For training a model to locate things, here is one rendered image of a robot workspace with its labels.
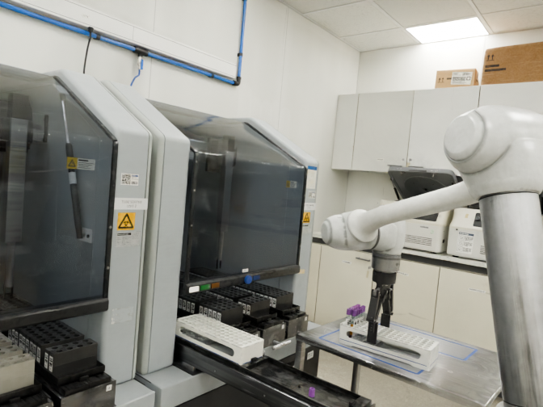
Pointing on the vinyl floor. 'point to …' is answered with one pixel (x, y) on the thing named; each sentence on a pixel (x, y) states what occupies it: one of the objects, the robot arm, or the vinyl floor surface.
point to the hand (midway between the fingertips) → (378, 332)
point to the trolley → (451, 388)
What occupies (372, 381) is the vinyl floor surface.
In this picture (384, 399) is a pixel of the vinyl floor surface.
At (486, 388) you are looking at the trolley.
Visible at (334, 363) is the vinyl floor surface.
